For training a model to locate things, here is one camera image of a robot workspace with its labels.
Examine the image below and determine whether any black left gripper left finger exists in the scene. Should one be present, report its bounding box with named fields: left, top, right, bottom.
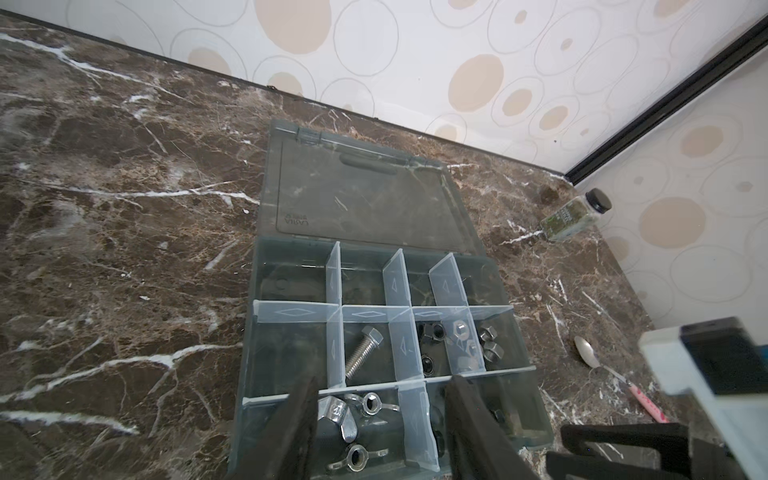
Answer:
left=226, top=377, right=319, bottom=479

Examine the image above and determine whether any dark hex nut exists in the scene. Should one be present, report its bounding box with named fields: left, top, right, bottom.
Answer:
left=421, top=354, right=435, bottom=377
left=417, top=322, right=446, bottom=343

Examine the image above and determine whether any spoon with pink handle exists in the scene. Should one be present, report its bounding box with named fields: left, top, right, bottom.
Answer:
left=574, top=336, right=670, bottom=423

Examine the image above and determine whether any silver hex bolt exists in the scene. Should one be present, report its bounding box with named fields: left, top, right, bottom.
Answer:
left=345, top=326, right=383, bottom=379

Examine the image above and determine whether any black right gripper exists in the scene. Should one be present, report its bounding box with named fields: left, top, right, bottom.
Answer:
left=546, top=423, right=746, bottom=480

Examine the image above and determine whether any silver wing nut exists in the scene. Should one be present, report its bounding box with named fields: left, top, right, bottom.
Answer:
left=326, top=444, right=389, bottom=473
left=344, top=392, right=401, bottom=417
left=317, top=396, right=358, bottom=444

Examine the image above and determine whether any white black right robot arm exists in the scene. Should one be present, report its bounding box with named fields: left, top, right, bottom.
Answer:
left=546, top=317, right=767, bottom=479

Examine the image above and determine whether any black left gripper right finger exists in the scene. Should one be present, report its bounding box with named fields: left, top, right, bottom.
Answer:
left=445, top=375, right=538, bottom=479

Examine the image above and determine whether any clear grey compartment organizer box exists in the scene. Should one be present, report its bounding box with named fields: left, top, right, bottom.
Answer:
left=229, top=120, right=553, bottom=479

